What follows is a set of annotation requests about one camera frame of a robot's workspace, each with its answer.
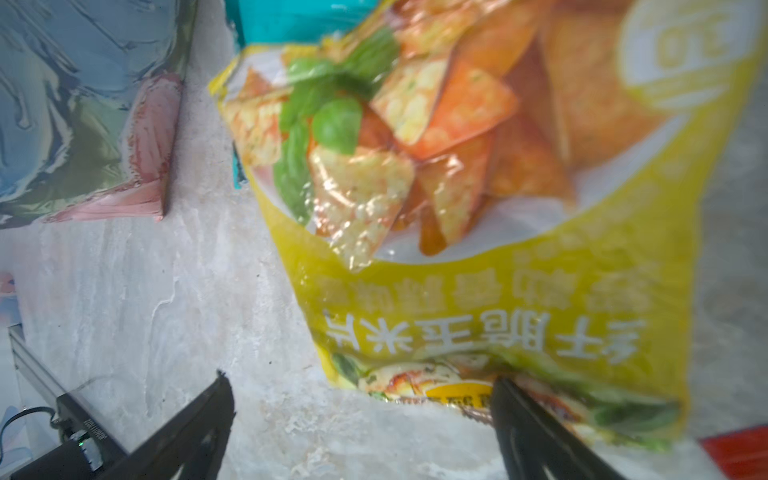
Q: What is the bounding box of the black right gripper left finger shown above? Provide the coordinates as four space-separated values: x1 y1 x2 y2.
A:
100 370 235 480

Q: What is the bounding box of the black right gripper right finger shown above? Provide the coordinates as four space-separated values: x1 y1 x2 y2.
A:
490 378 625 480

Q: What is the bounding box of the red orange snack packet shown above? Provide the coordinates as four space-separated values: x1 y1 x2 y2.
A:
699 424 768 480

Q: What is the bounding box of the yellow snack bag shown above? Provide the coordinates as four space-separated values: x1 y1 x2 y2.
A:
241 1 767 450

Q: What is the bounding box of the floral paper gift bag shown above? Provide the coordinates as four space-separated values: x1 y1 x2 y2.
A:
1 1 197 229

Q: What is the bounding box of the teal Fox's bag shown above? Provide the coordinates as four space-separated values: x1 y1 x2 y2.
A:
210 1 398 221

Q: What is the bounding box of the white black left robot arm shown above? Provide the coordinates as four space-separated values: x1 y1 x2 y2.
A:
9 441 95 480

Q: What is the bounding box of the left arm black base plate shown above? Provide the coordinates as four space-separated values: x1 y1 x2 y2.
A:
56 392 128 471

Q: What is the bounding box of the aluminium front rail frame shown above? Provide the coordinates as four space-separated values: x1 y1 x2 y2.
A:
8 324 65 411

